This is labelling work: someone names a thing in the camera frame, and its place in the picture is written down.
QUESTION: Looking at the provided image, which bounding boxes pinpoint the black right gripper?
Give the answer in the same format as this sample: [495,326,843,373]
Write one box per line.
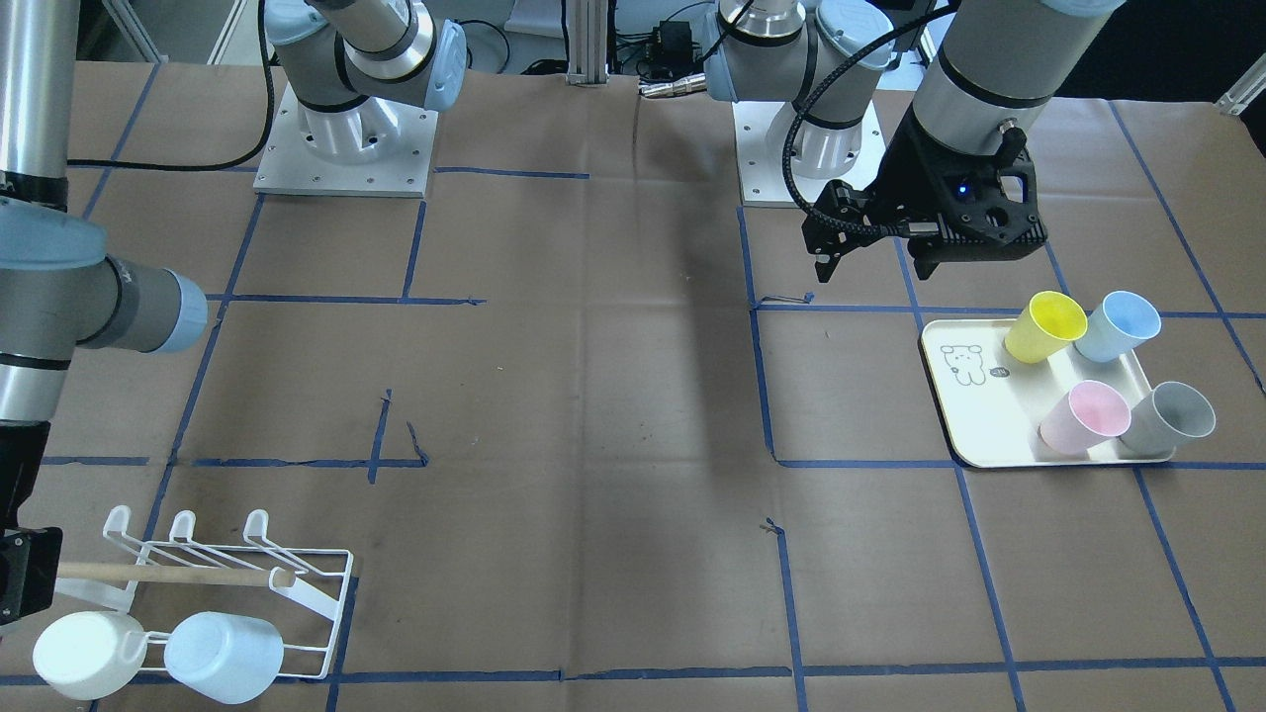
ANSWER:
[0,421,62,626]

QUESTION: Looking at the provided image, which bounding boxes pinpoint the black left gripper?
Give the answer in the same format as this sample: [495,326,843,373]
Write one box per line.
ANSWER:
[801,110,1048,283]

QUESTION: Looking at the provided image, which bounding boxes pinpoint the cream white plastic cup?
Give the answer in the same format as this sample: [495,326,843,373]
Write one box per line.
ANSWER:
[32,611,148,701]

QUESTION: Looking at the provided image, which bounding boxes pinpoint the light blue plastic cup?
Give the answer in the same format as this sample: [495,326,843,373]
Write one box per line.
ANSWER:
[163,611,284,704]

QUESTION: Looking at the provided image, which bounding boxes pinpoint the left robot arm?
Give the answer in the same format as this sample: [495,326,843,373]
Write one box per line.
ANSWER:
[699,1,1120,283]

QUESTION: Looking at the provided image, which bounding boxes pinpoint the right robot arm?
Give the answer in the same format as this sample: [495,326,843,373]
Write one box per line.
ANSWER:
[1,1,472,626]

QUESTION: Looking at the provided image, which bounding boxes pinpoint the yellow plastic cup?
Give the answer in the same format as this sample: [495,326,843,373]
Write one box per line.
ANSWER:
[1004,290,1087,364]

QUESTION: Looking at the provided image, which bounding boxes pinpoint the pink plastic cup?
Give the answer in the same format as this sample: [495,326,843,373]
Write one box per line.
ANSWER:
[1039,380,1133,455]

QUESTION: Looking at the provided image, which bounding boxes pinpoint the grey plastic cup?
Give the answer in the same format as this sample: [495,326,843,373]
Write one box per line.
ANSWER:
[1120,383,1217,456]

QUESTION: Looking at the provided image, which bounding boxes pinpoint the cream plastic tray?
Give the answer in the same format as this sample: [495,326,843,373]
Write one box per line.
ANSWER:
[920,318,1175,469]

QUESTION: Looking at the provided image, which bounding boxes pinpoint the black braided cable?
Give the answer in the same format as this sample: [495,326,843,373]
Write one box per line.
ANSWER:
[781,0,960,238]

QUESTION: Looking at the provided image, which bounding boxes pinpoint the white wire cup rack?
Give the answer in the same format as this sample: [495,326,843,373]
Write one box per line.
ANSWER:
[54,504,354,682]

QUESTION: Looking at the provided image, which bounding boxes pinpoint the aluminium frame post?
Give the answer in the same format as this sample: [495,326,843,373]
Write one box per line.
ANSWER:
[562,0,611,86]

